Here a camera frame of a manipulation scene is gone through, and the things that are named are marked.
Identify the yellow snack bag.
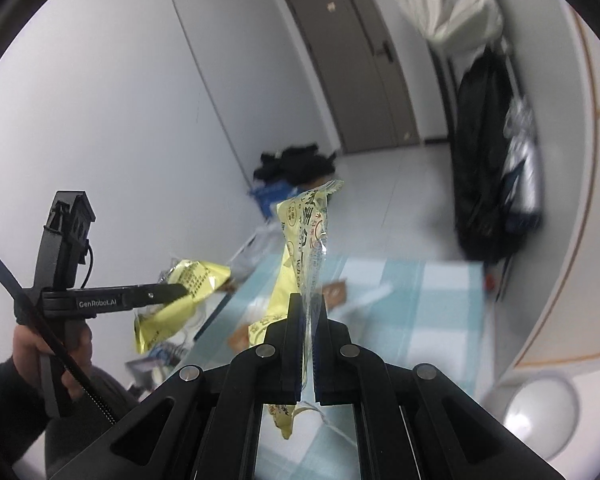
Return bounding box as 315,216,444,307
134,259,230,354

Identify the yellow clear snack wrapper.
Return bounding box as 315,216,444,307
247,179,346,442

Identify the dark sleeve forearm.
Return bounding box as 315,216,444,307
0,358,50,479

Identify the grey round trash bin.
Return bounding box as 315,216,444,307
502,374,581,460

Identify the person's left hand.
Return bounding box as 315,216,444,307
11,320,94,401

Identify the brown square sachet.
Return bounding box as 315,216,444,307
322,281,348,310

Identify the white foam tube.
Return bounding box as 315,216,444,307
354,284,393,308

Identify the teal checkered tablecloth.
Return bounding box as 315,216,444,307
184,255,486,479

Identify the blue facial tissue carton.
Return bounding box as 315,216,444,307
249,180,300,220

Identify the black clothes pile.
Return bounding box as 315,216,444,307
253,143,338,188

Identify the black hanging jacket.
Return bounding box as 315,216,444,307
452,44,544,266

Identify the grey brown door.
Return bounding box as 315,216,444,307
286,0,420,154

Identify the white hanging bag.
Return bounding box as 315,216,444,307
396,0,504,56

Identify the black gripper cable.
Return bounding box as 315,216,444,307
0,238,121,426

